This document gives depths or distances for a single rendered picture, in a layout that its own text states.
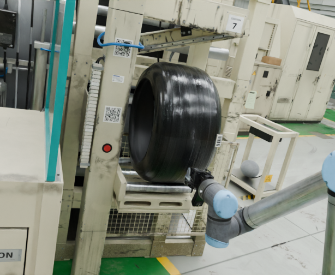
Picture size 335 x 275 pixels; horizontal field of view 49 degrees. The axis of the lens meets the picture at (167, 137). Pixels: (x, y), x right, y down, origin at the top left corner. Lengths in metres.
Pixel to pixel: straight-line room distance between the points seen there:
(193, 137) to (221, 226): 0.40
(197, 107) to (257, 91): 4.79
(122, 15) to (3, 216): 0.95
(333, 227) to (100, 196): 1.08
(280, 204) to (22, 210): 0.83
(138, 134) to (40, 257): 1.18
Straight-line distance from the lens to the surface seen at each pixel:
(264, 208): 1.38
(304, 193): 1.28
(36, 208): 0.92
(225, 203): 1.33
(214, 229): 1.38
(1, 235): 0.95
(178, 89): 1.56
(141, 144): 2.03
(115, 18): 1.57
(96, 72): 1.60
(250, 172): 4.21
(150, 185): 1.74
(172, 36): 2.06
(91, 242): 1.93
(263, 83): 6.39
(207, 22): 1.97
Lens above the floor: 1.67
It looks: 18 degrees down
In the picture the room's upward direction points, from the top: 12 degrees clockwise
